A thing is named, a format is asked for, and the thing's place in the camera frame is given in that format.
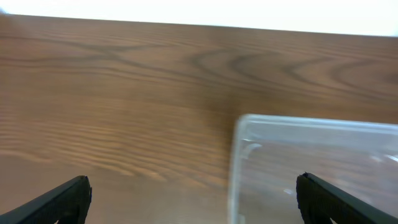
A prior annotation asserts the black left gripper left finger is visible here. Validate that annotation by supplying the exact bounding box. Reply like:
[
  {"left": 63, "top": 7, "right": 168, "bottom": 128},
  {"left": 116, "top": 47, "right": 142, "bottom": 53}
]
[{"left": 1, "top": 175, "right": 92, "bottom": 224}]

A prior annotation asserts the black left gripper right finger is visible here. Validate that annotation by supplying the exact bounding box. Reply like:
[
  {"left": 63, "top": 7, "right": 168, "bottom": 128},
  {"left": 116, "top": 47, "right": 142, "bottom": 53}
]
[{"left": 296, "top": 172, "right": 397, "bottom": 224}]

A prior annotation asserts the clear plastic container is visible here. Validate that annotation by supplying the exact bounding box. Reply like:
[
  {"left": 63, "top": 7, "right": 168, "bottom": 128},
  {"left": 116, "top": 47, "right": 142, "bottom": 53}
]
[{"left": 228, "top": 114, "right": 397, "bottom": 224}]

